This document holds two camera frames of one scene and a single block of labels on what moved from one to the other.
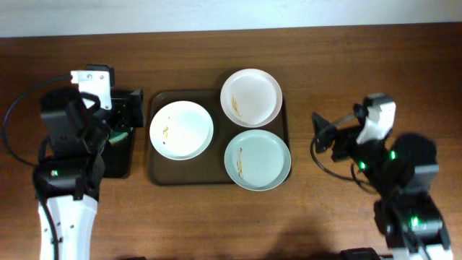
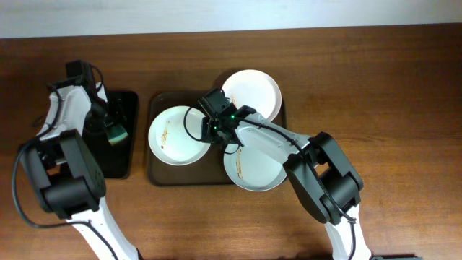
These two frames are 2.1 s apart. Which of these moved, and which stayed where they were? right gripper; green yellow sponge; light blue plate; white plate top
Moved: right gripper
Stayed: green yellow sponge; light blue plate; white plate top
